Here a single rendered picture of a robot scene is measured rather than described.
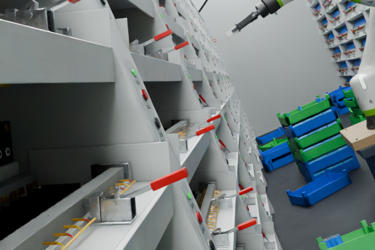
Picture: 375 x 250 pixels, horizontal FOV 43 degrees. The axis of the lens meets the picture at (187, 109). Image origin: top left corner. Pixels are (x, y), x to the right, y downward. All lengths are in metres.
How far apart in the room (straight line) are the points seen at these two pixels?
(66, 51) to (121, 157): 0.21
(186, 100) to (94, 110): 0.70
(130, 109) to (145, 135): 0.04
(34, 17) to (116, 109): 0.21
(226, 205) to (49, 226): 0.80
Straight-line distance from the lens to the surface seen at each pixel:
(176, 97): 1.32
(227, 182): 1.34
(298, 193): 2.88
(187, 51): 2.03
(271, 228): 2.11
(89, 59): 0.54
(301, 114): 2.95
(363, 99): 2.28
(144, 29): 1.34
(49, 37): 0.44
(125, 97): 0.63
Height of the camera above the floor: 0.77
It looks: 1 degrees down
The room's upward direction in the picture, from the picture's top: 24 degrees counter-clockwise
